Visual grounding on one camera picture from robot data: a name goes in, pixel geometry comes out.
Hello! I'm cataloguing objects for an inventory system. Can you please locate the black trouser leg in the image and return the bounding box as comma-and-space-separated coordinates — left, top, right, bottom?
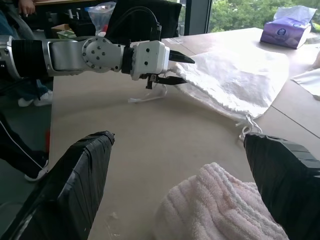
0, 112, 47, 177

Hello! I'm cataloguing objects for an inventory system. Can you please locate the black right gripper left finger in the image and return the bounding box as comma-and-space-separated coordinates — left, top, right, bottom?
0, 130, 116, 240

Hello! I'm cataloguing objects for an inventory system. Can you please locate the dark window frame post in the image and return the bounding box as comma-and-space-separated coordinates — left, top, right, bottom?
185, 0, 212, 36

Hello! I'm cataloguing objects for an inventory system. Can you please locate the pale beige cloth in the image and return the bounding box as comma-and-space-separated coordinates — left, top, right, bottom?
310, 44, 320, 69

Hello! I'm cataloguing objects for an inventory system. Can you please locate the bystander bare hand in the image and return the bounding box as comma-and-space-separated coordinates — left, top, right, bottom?
18, 0, 37, 16

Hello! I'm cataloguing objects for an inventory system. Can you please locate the brown cardboard box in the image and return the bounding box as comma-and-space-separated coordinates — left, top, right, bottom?
50, 23, 73, 38

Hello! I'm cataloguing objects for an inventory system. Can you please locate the white sneaker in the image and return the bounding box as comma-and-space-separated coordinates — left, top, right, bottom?
33, 90, 54, 107
17, 96, 36, 108

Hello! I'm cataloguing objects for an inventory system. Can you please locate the black shoe white sole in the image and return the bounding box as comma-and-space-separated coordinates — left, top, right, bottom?
24, 156, 50, 183

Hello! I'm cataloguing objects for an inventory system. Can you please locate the white flat cloth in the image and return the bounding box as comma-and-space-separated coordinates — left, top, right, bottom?
290, 68, 320, 101

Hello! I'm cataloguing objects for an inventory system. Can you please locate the purple tissue pack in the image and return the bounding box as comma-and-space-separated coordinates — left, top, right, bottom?
259, 5, 318, 50

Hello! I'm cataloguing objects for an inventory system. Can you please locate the clear plastic bag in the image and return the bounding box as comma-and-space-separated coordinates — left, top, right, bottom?
86, 4, 114, 36

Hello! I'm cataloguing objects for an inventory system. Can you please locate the pink terry towel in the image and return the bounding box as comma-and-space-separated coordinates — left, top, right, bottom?
154, 161, 291, 240

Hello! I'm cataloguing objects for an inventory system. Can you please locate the thin white cable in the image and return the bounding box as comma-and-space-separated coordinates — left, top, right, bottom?
0, 119, 49, 174

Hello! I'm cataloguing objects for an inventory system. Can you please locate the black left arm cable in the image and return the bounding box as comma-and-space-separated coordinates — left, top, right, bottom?
109, 6, 163, 47

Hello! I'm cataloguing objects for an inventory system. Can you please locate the green tray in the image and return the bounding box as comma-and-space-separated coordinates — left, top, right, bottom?
56, 29, 78, 40

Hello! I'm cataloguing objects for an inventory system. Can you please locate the black chair back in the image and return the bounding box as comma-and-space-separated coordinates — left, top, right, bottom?
109, 0, 183, 40

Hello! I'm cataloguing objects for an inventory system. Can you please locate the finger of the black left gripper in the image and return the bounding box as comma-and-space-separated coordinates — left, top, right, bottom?
169, 49, 196, 65
157, 75, 189, 86

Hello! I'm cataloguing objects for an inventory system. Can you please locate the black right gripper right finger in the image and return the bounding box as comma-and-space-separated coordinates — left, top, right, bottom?
243, 133, 320, 240

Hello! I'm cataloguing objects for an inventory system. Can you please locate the blue jeans leg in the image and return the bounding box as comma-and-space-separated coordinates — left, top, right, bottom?
34, 79, 51, 95

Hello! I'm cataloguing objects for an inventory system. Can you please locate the white drawstring bag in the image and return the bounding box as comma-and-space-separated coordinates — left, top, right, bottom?
127, 51, 291, 141

